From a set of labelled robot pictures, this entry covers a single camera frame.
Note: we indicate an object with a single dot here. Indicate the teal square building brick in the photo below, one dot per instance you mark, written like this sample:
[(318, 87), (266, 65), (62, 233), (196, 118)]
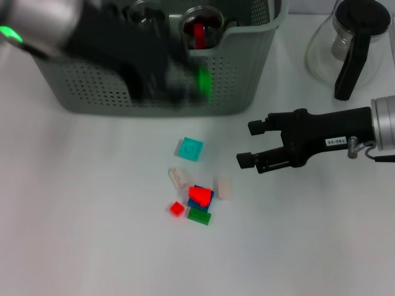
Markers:
[(189, 149)]

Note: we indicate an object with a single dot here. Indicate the pale pink building brick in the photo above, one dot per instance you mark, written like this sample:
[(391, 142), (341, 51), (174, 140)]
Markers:
[(223, 188)]

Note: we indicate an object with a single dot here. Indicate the red sloped building brick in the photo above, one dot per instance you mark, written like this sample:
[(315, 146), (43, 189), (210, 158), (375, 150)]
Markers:
[(200, 195)]

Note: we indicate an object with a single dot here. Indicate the dark red long brick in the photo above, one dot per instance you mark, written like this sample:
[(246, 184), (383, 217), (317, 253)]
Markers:
[(199, 35)]

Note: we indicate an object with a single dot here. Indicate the blue building brick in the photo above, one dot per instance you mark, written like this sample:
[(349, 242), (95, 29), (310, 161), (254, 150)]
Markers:
[(192, 204)]

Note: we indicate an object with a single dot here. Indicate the green flat building brick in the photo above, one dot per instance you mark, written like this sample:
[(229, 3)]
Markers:
[(199, 216)]

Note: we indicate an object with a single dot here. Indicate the translucent white building brick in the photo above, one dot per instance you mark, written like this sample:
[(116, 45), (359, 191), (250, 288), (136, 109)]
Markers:
[(178, 180)]

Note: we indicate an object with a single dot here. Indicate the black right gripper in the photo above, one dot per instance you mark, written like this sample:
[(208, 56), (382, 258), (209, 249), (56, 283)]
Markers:
[(318, 135)]

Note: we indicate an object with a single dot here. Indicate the small red building brick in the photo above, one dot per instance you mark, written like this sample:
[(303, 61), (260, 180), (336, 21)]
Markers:
[(176, 209)]

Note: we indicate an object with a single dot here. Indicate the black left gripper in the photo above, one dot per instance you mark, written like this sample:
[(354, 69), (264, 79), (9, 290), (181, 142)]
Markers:
[(123, 40)]

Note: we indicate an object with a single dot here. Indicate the grey-green perforated storage bin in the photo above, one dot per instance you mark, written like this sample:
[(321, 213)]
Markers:
[(240, 77)]

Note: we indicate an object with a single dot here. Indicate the green notched building brick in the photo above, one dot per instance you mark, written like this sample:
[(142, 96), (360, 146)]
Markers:
[(204, 83)]

